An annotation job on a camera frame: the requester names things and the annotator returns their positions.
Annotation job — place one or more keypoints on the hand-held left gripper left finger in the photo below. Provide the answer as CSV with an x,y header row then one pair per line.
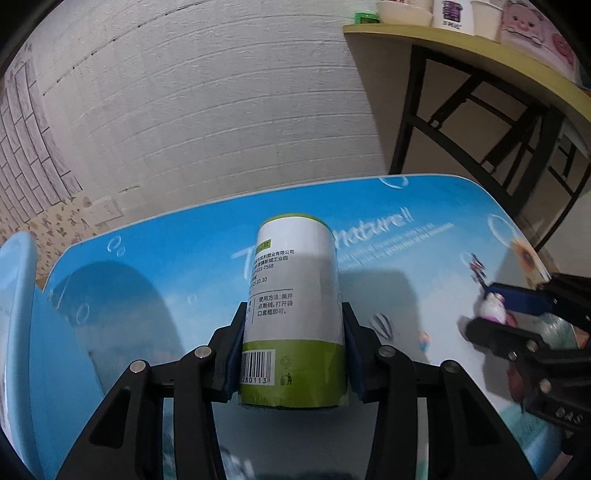
x,y
231,364

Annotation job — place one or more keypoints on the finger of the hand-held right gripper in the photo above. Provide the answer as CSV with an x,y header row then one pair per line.
x,y
498,337
526,300

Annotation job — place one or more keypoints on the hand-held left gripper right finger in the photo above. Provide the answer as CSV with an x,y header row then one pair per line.
x,y
356,369

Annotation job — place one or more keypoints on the pink white cat figurine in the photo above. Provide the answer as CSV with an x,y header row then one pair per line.
x,y
491,309

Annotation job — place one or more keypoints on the green white bag roll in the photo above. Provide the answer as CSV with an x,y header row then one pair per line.
x,y
291,300

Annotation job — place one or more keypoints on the light blue plastic basin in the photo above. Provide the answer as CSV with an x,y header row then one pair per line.
x,y
18,300

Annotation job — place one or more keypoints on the pink pig printed box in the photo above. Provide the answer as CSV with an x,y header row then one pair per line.
x,y
531,25

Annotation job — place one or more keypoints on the plain white cup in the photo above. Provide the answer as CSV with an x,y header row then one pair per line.
x,y
485,21

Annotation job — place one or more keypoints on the white cup purple print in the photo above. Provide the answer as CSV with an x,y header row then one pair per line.
x,y
452,16

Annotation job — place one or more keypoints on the white bowl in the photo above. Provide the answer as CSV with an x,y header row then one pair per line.
x,y
404,11

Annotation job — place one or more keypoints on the small green object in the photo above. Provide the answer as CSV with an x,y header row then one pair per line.
x,y
367,18

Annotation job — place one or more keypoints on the white wall socket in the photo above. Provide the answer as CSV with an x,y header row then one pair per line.
x,y
105,211

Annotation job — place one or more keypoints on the yellow top black frame table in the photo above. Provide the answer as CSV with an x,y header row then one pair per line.
x,y
461,50

